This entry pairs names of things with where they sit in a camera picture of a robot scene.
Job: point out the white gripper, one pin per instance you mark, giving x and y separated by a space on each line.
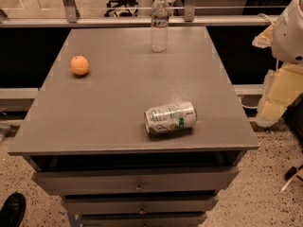
289 37

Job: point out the clear plastic water bottle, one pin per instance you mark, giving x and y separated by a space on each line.
159 25

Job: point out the green white 7up can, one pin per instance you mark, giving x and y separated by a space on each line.
169 118

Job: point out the black office chair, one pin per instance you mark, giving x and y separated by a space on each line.
121 8

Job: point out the orange fruit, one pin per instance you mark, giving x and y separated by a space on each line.
79 65

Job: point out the grey drawer cabinet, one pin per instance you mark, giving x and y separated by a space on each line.
86 139

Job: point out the black shoe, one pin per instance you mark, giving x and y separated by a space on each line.
13 210

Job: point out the metal railing frame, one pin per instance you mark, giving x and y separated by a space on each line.
90 13

